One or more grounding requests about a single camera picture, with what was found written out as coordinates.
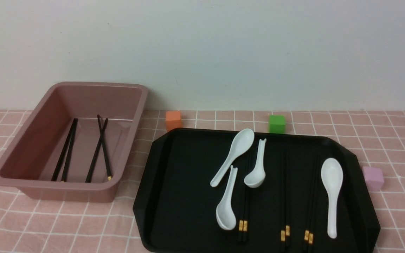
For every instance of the black gold chopstick tray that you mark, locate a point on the black gold chopstick tray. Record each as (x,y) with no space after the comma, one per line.
(283,203)
(310,204)
(243,199)
(287,200)
(247,203)
(314,205)

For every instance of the black chopstick bin far left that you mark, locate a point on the black chopstick bin far left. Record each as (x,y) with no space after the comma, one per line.
(63,151)

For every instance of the white spoon notched centre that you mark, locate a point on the white spoon notched centre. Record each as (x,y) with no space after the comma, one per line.
(257,176)

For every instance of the black plastic tray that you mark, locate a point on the black plastic tray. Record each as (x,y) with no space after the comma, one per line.
(175,206)

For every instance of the white spoon right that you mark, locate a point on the white spoon right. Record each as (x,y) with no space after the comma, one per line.
(332,179)

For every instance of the pink cube block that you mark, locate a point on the pink cube block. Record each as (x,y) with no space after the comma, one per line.
(374,178)

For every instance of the white spoon notched lower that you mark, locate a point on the white spoon notched lower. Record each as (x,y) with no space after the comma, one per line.
(224,213)

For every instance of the white spoon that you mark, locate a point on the white spoon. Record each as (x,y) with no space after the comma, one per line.
(332,179)
(241,143)

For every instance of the white spoon top left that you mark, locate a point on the white spoon top left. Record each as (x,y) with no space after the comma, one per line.
(241,143)

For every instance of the pink plastic bin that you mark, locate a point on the pink plastic bin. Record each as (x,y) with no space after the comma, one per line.
(30,159)

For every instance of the orange cube block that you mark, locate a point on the orange cube block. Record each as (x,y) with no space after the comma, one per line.
(173,120)

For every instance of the black chopstick bin crossed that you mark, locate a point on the black chopstick bin crossed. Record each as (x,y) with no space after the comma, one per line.
(97,149)

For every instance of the black chopstick gold tip bin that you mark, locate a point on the black chopstick gold tip bin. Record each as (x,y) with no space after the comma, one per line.
(104,147)

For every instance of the white spoon notched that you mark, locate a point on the white spoon notched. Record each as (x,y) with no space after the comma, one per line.
(257,176)
(224,213)

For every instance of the green cube block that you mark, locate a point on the green cube block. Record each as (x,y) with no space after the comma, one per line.
(277,124)

